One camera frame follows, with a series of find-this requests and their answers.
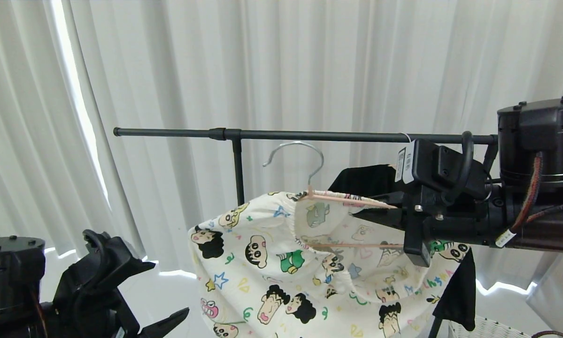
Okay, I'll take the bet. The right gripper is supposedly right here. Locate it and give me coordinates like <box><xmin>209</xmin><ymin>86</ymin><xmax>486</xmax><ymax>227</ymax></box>
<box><xmin>351</xmin><ymin>196</ymin><xmax>509</xmax><ymax>269</ymax></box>

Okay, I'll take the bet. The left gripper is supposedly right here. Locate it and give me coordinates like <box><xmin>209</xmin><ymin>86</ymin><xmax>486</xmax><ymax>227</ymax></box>
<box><xmin>41</xmin><ymin>290</ymin><xmax>191</xmax><ymax>338</ymax></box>

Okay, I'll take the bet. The pink clothes hanger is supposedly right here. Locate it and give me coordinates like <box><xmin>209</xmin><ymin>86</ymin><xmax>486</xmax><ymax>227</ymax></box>
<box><xmin>262</xmin><ymin>140</ymin><xmax>405</xmax><ymax>251</ymax></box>

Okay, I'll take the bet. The cream printed garment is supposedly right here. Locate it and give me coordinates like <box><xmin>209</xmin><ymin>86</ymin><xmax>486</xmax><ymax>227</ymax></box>
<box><xmin>188</xmin><ymin>190</ymin><xmax>470</xmax><ymax>338</ymax></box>

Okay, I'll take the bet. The black clothes rack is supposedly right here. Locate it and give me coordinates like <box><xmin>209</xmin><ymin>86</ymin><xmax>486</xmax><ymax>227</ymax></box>
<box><xmin>113</xmin><ymin>126</ymin><xmax>499</xmax><ymax>338</ymax></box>

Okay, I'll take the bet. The white laundry basket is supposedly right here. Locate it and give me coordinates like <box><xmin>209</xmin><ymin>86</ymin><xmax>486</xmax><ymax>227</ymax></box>
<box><xmin>447</xmin><ymin>316</ymin><xmax>563</xmax><ymax>338</ymax></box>

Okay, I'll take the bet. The black t-shirt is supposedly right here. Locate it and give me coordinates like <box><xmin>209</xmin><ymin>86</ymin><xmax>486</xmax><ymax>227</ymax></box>
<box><xmin>328</xmin><ymin>164</ymin><xmax>477</xmax><ymax>332</ymax></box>

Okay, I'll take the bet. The white curtain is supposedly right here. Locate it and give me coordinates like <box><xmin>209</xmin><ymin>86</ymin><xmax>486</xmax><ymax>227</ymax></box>
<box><xmin>0</xmin><ymin>0</ymin><xmax>563</xmax><ymax>301</ymax></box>

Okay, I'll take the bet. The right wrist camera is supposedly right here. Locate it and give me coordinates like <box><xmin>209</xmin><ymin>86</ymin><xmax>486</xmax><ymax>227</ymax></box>
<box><xmin>395</xmin><ymin>138</ymin><xmax>492</xmax><ymax>208</ymax></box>

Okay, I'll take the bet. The black cable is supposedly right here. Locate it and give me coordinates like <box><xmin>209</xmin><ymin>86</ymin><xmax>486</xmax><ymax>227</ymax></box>
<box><xmin>443</xmin><ymin>131</ymin><xmax>494</xmax><ymax>207</ymax></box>

